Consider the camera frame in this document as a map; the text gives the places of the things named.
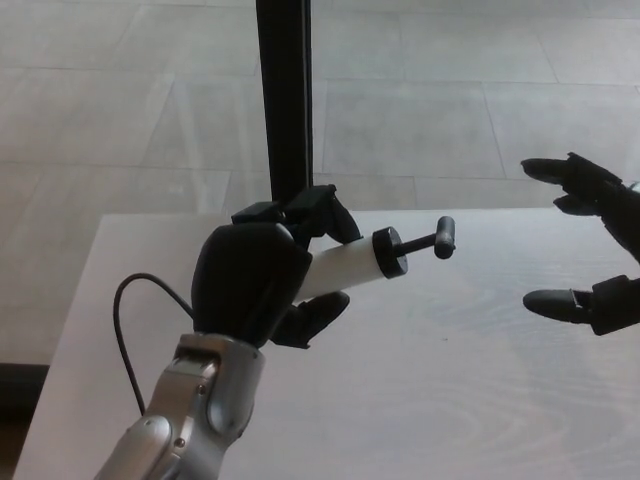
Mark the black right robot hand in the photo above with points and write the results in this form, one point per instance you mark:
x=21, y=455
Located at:
x=615, y=210

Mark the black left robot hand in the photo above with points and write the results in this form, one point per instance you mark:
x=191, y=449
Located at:
x=240, y=280

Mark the black vertical window post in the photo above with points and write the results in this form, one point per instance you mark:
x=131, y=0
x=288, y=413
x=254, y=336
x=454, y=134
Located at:
x=287, y=100

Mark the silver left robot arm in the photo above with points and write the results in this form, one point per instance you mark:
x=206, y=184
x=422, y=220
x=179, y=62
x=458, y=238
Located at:
x=200, y=395

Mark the dark baseboard strip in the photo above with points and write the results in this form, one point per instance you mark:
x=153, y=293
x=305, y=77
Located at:
x=20, y=392

